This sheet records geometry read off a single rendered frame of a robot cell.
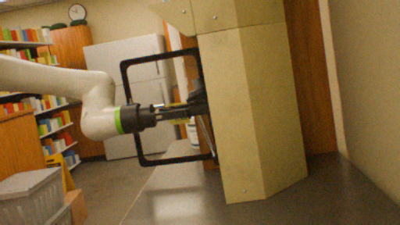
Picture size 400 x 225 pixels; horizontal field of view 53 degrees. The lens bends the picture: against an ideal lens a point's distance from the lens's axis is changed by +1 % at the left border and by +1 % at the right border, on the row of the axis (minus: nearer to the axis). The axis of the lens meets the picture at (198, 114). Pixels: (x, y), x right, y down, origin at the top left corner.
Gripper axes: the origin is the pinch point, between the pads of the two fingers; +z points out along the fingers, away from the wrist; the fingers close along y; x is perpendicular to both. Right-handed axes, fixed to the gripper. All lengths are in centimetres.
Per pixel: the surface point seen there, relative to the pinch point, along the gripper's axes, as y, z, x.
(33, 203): 144, -147, 68
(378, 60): -18.6, 45.2, -7.1
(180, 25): -15.2, -1.7, -24.3
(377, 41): -20, 45, -12
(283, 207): -22.2, 17.1, 25.9
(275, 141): -9.8, 18.5, 11.6
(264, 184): -14.8, 13.5, 21.9
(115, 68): 472, -167, -20
